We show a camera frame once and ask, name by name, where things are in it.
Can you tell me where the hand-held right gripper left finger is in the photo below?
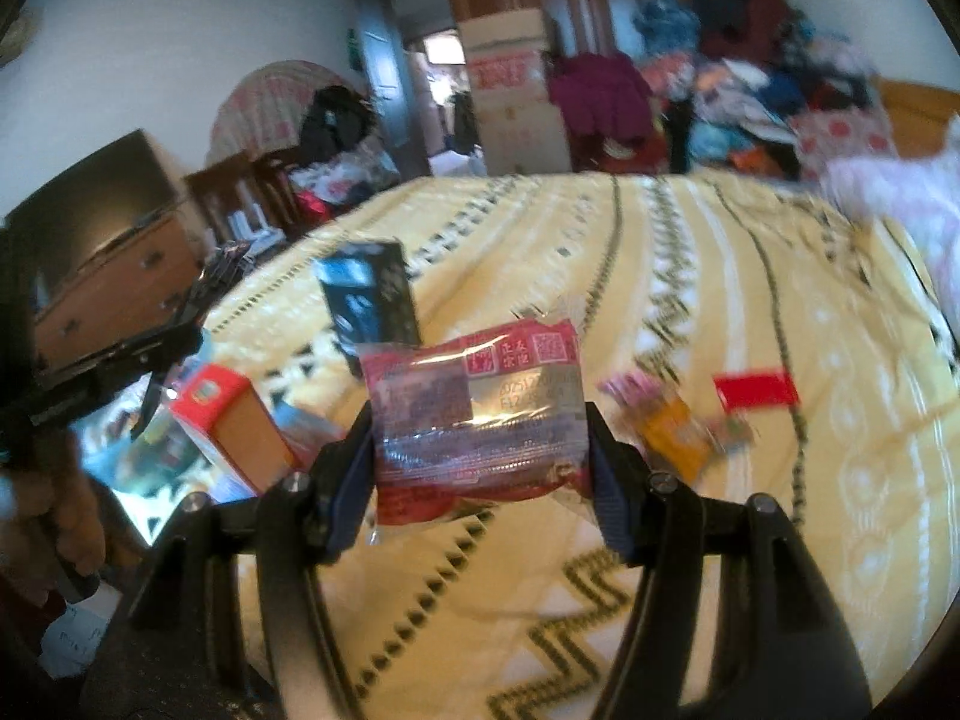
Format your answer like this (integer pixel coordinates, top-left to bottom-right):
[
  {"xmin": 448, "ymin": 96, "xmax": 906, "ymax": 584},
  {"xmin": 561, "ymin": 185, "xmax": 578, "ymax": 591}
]
[{"xmin": 131, "ymin": 401, "xmax": 376, "ymax": 720}]

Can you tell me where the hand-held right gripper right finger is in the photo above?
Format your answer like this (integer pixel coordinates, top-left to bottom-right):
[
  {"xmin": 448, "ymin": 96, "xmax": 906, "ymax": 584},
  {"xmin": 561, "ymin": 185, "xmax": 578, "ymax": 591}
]
[{"xmin": 586, "ymin": 403, "xmax": 872, "ymax": 720}]

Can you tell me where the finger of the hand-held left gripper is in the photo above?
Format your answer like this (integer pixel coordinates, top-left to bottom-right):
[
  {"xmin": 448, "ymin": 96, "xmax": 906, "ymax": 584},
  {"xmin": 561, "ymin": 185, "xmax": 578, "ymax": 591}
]
[
  {"xmin": 130, "ymin": 370, "xmax": 167, "ymax": 442},
  {"xmin": 180, "ymin": 242, "xmax": 253, "ymax": 328}
]

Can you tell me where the glass bowl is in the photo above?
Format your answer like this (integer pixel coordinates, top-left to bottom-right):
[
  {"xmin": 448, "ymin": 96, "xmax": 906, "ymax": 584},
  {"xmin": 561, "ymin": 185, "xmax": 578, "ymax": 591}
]
[{"xmin": 75, "ymin": 375, "xmax": 218, "ymax": 535}]

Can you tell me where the small orange snack packet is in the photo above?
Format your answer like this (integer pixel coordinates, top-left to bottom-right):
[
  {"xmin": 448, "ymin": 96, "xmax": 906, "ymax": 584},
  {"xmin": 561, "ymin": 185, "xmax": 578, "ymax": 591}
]
[{"xmin": 636, "ymin": 397, "xmax": 715, "ymax": 483}]

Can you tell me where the small pink snack packet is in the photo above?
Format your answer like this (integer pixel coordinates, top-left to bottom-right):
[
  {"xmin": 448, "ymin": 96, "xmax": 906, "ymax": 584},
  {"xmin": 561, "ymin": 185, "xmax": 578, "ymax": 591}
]
[{"xmin": 598, "ymin": 370, "xmax": 670, "ymax": 418}]

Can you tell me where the pink red snack packet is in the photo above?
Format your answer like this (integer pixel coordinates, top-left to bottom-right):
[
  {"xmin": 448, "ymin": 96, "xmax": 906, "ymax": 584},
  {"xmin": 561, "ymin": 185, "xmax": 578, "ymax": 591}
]
[{"xmin": 352, "ymin": 317, "xmax": 595, "ymax": 527}]

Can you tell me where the person's left hand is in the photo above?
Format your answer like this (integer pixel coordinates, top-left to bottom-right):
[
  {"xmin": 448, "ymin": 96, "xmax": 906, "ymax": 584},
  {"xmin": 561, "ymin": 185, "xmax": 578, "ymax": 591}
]
[{"xmin": 0, "ymin": 427, "xmax": 107, "ymax": 580}]

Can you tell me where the red orange box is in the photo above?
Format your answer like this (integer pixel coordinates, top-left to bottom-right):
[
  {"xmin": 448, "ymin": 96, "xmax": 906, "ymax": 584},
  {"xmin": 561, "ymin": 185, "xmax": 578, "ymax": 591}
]
[{"xmin": 168, "ymin": 364, "xmax": 302, "ymax": 505}]

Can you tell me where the wooden dresser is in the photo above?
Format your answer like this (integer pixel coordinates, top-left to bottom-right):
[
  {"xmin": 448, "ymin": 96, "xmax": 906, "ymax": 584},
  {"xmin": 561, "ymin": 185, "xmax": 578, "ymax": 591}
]
[{"xmin": 30, "ymin": 208, "xmax": 209, "ymax": 370}]

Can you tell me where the dark wooden desk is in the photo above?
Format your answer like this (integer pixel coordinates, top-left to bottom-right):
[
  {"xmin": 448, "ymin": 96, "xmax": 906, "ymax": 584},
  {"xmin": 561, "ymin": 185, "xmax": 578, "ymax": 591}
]
[{"xmin": 182, "ymin": 148, "xmax": 302, "ymax": 245}]

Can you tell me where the yellow patterned bedspread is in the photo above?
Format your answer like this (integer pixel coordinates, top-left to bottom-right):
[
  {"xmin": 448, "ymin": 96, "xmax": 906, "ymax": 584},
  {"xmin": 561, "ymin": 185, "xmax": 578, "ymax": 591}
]
[{"xmin": 142, "ymin": 169, "xmax": 960, "ymax": 720}]

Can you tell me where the black shaver box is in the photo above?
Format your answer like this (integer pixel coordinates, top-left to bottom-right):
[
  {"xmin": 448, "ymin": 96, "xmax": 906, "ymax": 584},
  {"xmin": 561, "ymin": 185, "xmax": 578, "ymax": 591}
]
[{"xmin": 313, "ymin": 238, "xmax": 421, "ymax": 377}]

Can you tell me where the black television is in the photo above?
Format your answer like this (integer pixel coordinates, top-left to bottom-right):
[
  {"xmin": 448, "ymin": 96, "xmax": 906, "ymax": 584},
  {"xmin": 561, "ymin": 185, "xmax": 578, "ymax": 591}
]
[{"xmin": 0, "ymin": 130, "xmax": 182, "ymax": 267}]

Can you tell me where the pink arched cloth cover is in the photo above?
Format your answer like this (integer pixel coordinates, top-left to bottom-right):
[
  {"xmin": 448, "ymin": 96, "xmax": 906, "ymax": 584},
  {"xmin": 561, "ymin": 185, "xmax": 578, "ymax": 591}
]
[{"xmin": 205, "ymin": 58, "xmax": 362, "ymax": 167}]

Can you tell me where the black jacket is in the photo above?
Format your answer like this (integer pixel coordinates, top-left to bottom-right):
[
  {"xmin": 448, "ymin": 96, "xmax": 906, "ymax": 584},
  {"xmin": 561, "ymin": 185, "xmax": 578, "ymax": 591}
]
[{"xmin": 298, "ymin": 85, "xmax": 377, "ymax": 160}]

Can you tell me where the white paper sheet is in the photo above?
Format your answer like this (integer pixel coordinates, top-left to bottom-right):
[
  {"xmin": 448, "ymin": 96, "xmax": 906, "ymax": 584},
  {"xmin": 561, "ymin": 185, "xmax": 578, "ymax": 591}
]
[{"xmin": 40, "ymin": 591, "xmax": 122, "ymax": 681}]

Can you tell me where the dark wooden door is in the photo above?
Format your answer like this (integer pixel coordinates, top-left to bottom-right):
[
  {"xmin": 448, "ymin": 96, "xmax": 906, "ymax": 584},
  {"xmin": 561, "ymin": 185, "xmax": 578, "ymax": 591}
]
[{"xmin": 351, "ymin": 0, "xmax": 434, "ymax": 181}]

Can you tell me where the large plain cardboard box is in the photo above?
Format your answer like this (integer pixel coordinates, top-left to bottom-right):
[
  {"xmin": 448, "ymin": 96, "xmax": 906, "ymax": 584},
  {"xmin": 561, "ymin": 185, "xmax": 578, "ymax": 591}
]
[{"xmin": 475, "ymin": 101, "xmax": 572, "ymax": 178}]

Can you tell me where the red printed cardboard box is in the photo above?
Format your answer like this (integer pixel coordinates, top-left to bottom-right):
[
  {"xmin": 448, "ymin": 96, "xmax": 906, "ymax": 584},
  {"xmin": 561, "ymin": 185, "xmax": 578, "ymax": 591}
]
[{"xmin": 466, "ymin": 47, "xmax": 554, "ymax": 111}]

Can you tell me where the small plain cardboard box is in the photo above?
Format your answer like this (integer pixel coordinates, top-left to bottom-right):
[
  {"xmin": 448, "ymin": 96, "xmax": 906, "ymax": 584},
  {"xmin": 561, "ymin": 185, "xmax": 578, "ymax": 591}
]
[{"xmin": 456, "ymin": 7, "xmax": 557, "ymax": 55}]

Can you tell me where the maroon jacket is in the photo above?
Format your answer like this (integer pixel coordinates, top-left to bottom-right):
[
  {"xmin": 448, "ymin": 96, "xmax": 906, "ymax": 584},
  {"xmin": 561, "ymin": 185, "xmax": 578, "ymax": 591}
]
[{"xmin": 546, "ymin": 51, "xmax": 655, "ymax": 160}]

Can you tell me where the pink floral quilt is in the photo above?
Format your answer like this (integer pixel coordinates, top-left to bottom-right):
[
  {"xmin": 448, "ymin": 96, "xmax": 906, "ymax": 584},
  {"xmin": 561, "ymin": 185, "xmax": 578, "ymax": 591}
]
[{"xmin": 821, "ymin": 114, "xmax": 960, "ymax": 305}]

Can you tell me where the pile of clothes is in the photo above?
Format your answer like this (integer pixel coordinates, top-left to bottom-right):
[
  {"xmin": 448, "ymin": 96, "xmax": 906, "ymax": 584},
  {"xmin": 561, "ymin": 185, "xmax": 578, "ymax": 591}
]
[{"xmin": 637, "ymin": 0, "xmax": 882, "ymax": 177}]

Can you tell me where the wooden headboard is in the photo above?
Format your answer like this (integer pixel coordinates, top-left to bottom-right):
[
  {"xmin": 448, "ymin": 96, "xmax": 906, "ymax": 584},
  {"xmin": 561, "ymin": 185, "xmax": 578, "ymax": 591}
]
[{"xmin": 872, "ymin": 77, "xmax": 960, "ymax": 160}]

